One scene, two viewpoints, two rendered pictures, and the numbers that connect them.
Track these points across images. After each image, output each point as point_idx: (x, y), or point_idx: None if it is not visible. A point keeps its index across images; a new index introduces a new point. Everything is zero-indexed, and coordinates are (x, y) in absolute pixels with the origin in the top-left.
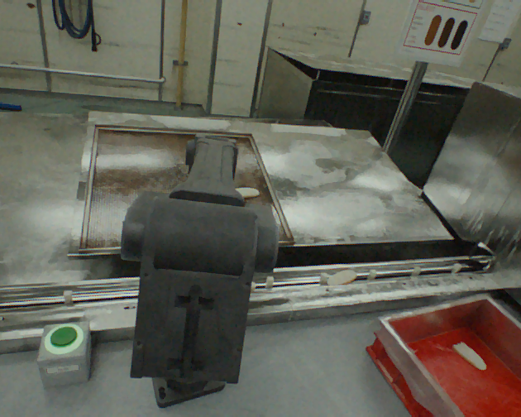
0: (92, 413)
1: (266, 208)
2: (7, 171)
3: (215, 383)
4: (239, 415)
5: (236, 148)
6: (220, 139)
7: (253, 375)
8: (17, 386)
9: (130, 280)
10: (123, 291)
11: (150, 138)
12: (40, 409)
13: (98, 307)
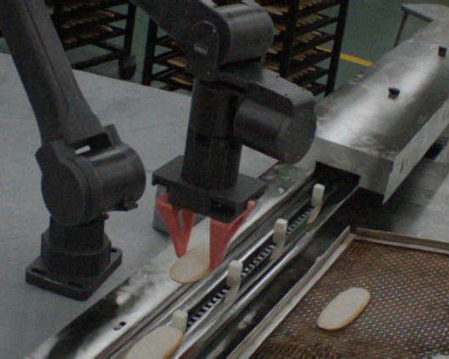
0: (113, 217)
1: None
2: None
3: (35, 265)
4: None
5: (204, 20)
6: (227, 6)
7: (7, 305)
8: None
9: (268, 269)
10: (256, 267)
11: None
12: (153, 203)
13: (237, 233)
